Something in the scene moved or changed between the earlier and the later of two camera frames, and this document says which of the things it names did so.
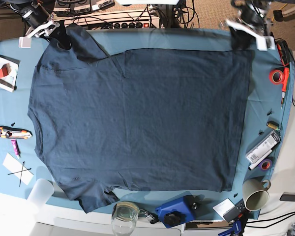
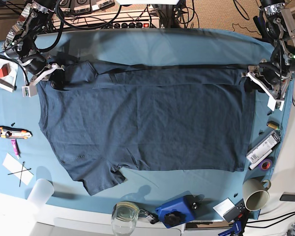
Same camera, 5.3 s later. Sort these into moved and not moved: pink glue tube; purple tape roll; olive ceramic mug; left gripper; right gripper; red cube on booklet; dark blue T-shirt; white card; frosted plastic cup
Moved: dark blue T-shirt; left gripper; right gripper
Not moved: olive ceramic mug; pink glue tube; frosted plastic cup; purple tape roll; white card; red cube on booklet
